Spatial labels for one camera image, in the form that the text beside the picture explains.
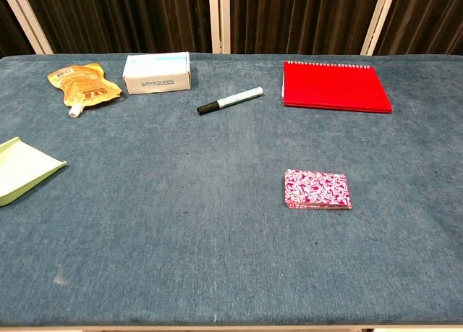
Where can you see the pink patterned packet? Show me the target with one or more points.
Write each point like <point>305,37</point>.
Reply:
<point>316,185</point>
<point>318,207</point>

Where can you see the white marker with black cap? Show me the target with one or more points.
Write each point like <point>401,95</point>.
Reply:
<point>231,100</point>

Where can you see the blue felt table cloth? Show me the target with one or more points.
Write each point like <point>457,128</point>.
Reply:
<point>181,202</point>

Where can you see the white cardboard box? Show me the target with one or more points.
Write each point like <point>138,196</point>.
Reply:
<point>155,75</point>

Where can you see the red spiral notebook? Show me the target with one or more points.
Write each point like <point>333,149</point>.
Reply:
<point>332,88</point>

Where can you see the dark pleated curtain panel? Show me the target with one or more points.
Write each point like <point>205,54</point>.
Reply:
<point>300,17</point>
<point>7,32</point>
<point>126,17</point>
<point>427,17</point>

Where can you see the orange spouted drink pouch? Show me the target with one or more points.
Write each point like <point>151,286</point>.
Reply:
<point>83,84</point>

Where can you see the light green plastic dustpan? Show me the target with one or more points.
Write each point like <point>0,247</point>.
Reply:
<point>21,169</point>

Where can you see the white metal frame post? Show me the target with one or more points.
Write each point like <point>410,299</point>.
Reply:
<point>378,21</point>
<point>218,17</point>
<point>25,21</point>

